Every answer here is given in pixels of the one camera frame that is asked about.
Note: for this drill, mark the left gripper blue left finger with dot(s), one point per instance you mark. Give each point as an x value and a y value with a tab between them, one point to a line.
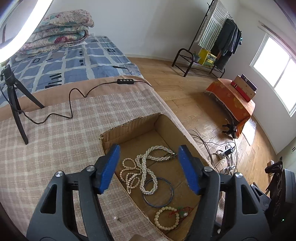
54	215

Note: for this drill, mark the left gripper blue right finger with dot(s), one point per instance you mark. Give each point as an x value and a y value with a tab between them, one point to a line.
228	207

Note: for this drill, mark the dark blue bangle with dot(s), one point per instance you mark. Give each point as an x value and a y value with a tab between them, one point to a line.
163	195

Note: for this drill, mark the pink plaid blanket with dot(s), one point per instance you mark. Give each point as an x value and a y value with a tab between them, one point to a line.
65	135

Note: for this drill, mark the black clamp on floor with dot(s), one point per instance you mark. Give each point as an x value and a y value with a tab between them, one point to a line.
232	130

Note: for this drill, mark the brown cardboard box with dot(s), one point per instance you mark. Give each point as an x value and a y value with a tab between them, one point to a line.
135	216

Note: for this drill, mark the red and tan boxes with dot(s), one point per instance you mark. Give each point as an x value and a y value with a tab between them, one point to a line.
245	87

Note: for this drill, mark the orange covered low table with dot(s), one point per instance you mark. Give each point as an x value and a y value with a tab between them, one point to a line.
240	109

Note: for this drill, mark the window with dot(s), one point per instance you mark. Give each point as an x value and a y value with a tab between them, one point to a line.
274	62

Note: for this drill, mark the black clothes rack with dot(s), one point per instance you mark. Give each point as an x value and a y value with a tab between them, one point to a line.
186	60

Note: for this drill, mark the yellow box on rack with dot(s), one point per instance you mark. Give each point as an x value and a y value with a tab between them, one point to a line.
206	58

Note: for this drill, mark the blue patterned bed sheet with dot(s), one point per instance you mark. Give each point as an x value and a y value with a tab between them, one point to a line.
98	57

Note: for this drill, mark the dark hanging clothes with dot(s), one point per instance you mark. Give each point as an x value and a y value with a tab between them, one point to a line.
229	38

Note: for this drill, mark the striped hanging towel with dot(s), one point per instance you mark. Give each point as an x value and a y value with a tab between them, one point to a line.
212	25

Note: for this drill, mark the folded floral quilt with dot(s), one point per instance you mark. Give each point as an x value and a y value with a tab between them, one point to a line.
58	30

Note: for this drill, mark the white power strip with cables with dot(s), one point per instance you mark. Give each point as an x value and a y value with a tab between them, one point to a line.
222	156

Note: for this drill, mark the white ring light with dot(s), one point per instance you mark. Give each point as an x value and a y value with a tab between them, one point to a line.
19	19

